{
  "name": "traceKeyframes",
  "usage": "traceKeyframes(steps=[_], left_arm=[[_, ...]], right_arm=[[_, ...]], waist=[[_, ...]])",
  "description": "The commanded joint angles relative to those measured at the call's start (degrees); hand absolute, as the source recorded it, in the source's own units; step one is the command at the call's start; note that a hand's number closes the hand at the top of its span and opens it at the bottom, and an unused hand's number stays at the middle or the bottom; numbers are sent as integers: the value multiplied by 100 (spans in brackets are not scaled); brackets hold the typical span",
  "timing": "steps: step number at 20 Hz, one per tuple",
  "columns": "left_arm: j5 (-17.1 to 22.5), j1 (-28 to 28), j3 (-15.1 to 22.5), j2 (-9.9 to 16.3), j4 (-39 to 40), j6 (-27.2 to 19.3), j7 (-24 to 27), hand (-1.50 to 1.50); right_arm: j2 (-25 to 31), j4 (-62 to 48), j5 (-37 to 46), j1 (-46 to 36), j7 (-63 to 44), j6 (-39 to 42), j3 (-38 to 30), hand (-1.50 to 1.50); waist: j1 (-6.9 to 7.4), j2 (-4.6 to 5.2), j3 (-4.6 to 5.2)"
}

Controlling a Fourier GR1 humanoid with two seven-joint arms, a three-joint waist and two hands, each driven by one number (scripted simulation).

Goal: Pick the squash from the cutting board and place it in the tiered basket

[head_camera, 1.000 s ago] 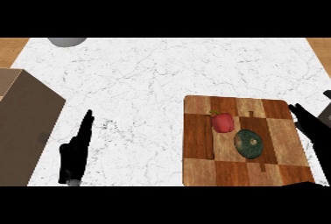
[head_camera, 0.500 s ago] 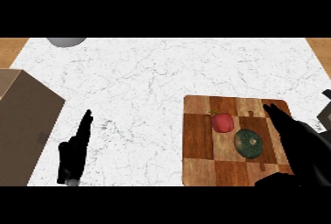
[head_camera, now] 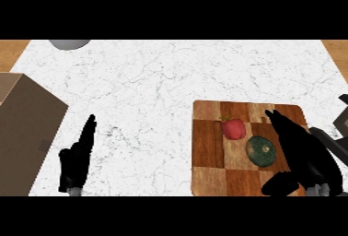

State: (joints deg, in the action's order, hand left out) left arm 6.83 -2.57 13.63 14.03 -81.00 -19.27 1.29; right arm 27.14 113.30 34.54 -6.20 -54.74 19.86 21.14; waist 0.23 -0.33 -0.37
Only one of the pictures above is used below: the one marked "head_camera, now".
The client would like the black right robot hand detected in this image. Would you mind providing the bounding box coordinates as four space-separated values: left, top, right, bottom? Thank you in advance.
260 109 344 197

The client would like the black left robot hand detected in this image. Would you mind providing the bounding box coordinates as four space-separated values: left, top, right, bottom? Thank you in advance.
57 113 97 194

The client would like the dark green round squash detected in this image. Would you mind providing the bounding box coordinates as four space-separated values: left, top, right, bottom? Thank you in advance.
244 136 276 169

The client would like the checkered wooden cutting board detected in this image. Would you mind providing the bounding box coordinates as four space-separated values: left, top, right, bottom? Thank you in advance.
189 100 310 197

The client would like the brown box-shaped cabinet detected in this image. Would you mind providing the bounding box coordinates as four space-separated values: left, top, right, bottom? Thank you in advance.
0 72 70 197

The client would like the red bell pepper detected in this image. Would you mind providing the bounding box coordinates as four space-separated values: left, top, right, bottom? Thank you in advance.
218 115 247 141

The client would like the grey round bowl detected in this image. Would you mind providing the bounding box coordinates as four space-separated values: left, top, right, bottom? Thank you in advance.
46 40 92 52

